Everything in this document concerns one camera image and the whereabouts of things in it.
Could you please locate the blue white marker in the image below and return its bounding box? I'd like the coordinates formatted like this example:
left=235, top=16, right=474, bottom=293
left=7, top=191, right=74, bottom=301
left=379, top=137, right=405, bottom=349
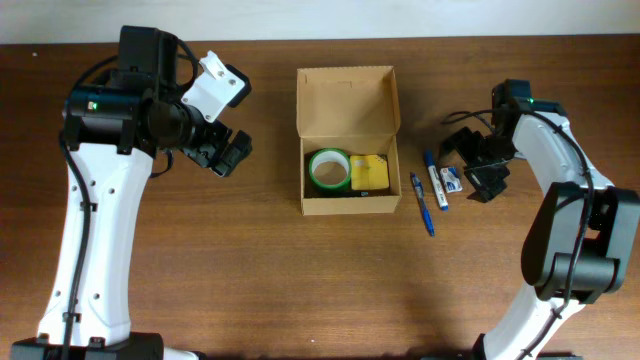
left=424, top=151, right=449, bottom=211

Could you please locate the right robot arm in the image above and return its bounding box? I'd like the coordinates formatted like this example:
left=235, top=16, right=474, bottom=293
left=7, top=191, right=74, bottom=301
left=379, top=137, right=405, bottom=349
left=440, top=79, right=639, bottom=359

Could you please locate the brown cardboard box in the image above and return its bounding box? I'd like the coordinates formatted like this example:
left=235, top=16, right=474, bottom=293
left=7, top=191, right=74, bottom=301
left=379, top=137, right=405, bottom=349
left=296, top=66, right=402, bottom=216

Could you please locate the yellow sticky note pad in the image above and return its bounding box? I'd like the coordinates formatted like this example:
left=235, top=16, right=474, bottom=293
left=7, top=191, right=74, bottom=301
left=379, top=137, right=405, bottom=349
left=350, top=155, right=389, bottom=191

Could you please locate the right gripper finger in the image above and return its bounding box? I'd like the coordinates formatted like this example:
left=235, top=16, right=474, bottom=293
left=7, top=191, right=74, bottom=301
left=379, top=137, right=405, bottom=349
left=464, top=165, right=510, bottom=203
left=439, top=127, right=483, bottom=163

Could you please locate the blue white staples box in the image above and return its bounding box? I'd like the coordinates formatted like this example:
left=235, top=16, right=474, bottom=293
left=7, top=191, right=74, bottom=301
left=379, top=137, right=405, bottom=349
left=440, top=167, right=463, bottom=193

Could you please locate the green tape roll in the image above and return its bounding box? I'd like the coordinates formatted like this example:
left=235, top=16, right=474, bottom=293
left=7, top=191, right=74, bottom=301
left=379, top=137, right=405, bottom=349
left=308, top=148, right=352, bottom=194

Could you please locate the blue ballpoint pen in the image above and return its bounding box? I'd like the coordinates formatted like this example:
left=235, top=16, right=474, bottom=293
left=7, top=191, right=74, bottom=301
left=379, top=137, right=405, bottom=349
left=410, top=172, right=435, bottom=237

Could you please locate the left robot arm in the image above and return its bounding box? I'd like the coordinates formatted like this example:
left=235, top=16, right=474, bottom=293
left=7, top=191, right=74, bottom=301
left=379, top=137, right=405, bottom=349
left=10, top=26, right=252, bottom=360

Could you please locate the red black stapler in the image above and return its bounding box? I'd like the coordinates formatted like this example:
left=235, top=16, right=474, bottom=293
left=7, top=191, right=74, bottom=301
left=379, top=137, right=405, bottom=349
left=309, top=189, right=393, bottom=198

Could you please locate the left black cable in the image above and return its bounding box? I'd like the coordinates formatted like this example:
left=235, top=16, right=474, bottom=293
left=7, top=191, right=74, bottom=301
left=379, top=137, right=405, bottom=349
left=57, top=37, right=201, bottom=360

